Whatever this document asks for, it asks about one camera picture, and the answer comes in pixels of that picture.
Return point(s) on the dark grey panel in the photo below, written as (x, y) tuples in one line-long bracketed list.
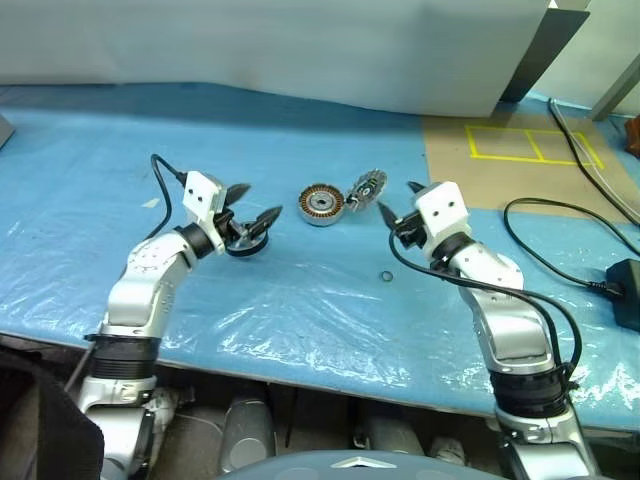
[(545, 55)]

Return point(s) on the black fabric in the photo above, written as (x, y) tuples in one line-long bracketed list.
[(40, 425)]

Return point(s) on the grey rounded robot leg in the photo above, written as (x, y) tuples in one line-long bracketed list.
[(390, 435), (247, 432)]

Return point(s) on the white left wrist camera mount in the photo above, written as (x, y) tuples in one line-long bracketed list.
[(202, 197)]

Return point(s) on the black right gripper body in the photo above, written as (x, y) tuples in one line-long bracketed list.
[(409, 231)]

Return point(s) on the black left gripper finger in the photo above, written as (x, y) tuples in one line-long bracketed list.
[(238, 192), (265, 221)]

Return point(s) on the grey metal post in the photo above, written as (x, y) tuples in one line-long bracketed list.
[(617, 90)]

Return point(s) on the reddish brown object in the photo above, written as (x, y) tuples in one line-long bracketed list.
[(634, 135)]

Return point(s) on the grey metal block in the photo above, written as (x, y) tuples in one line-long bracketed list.
[(4, 132)]

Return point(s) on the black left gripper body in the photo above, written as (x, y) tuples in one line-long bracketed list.
[(227, 225)]

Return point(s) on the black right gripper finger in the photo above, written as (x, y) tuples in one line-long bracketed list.
[(415, 188), (389, 214)]

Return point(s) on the black power adapter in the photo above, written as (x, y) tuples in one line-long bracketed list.
[(626, 295)]

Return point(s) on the grey-blue robot torso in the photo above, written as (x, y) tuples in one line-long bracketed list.
[(350, 467)]

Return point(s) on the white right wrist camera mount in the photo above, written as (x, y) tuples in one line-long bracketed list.
[(442, 210)]

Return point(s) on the round copper-wound motor stator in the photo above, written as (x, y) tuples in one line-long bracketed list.
[(322, 205)]

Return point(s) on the white robot foot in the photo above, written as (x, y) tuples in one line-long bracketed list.
[(162, 405), (447, 450)]

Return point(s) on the small white tape scrap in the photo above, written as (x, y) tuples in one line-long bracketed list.
[(150, 202)]

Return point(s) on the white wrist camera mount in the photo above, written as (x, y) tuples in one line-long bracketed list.
[(442, 210), (202, 197)]

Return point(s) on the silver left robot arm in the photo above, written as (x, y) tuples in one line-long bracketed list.
[(145, 285)]

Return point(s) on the large white backdrop board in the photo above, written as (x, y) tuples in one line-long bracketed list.
[(250, 40)]

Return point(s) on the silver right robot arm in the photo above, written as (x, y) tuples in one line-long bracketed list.
[(510, 320)]

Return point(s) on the blue plastic table sheet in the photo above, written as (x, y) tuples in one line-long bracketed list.
[(300, 310)]

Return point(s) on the brown cardboard sheet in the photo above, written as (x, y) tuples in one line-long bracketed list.
[(450, 150)]

